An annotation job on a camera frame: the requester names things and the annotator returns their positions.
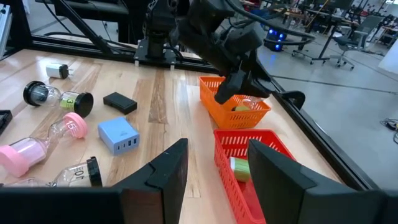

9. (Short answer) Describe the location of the device with blue lights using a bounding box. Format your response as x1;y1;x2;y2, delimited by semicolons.
263;27;287;53

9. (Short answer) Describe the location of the light blue multiport charger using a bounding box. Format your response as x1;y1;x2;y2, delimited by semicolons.
97;116;141;156

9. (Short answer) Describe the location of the silver aluminium extrusion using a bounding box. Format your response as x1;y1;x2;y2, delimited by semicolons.
0;3;13;60

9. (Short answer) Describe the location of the small black box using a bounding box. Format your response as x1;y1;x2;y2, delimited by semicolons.
103;91;138;115

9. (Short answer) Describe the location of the orange plastic basket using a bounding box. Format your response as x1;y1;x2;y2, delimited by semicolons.
198;75;272;130

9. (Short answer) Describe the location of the white board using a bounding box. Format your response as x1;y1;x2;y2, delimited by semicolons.
377;39;398;75

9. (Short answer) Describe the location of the black desk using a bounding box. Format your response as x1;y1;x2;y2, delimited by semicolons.
290;7;354;65

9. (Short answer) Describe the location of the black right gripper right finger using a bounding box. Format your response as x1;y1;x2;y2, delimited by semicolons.
248;139;385;224

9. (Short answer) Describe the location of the red plastic basket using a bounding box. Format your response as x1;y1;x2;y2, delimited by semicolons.
213;129;296;224

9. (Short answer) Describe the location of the green and white charger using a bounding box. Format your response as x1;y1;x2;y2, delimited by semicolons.
229;156;251;183

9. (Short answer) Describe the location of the black frame clamp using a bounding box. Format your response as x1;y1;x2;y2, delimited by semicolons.
281;90;307;110

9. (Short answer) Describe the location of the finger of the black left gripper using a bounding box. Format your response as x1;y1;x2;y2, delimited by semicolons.
214;70;251;105
241;51;273;99

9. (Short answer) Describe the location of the white wall plug charger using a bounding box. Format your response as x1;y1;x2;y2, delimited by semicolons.
45;62;75;80

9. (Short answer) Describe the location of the pink hourglass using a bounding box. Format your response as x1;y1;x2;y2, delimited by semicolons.
0;112;88;178

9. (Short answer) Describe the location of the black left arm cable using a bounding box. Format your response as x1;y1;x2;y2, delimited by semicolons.
225;0;315;47

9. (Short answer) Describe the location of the grey office chair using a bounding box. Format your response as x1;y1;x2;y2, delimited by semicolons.
330;14;384;71

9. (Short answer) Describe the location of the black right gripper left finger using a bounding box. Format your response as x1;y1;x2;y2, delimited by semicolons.
119;138;189;224

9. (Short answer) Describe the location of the black case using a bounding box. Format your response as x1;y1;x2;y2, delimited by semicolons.
0;109;14;136

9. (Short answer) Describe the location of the clear plastic jar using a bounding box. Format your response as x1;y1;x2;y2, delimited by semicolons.
22;80;95;118

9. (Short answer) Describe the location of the black floor cable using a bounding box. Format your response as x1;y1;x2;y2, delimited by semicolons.
379;117;398;144

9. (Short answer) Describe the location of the black hourglass with green sand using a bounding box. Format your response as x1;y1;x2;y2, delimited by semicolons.
231;95;265;112

